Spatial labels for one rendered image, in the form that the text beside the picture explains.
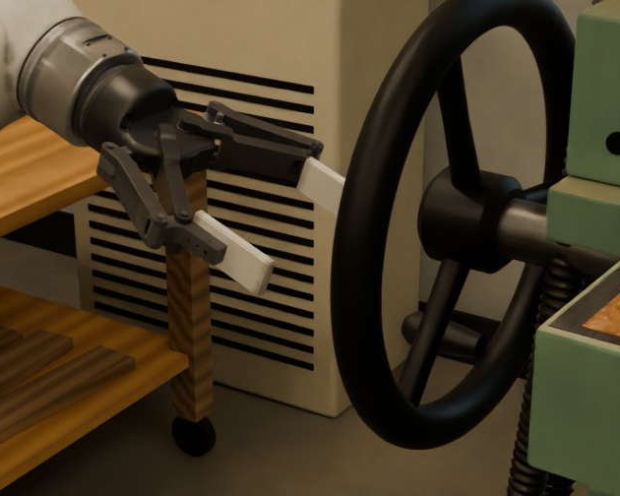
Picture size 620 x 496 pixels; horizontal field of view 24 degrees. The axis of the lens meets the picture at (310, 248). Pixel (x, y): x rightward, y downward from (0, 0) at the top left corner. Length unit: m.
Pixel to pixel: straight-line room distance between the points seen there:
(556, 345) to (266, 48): 1.60
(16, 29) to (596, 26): 0.53
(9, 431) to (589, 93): 1.27
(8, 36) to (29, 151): 0.75
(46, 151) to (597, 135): 1.20
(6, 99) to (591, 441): 0.71
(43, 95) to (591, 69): 0.50
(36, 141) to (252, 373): 0.61
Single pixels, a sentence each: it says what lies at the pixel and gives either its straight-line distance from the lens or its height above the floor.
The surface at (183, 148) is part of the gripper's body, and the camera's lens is 1.08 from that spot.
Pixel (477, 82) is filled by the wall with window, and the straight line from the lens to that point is 2.29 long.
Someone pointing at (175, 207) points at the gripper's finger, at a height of 0.77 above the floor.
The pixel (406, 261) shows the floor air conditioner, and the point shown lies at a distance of 2.36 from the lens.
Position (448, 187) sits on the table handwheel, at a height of 0.83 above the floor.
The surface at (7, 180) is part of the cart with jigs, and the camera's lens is 1.78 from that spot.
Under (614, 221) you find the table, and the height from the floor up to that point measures 0.86.
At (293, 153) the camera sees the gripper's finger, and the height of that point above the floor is 0.77.
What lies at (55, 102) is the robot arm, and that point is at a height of 0.81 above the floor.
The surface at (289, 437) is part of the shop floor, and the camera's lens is 2.23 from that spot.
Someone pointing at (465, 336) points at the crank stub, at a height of 0.71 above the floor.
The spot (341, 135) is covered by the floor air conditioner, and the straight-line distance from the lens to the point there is 2.09.
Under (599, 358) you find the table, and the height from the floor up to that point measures 0.89.
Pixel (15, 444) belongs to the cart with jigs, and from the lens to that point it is 1.90.
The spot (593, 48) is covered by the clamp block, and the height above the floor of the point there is 0.94.
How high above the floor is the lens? 1.13
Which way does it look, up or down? 23 degrees down
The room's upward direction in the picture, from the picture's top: straight up
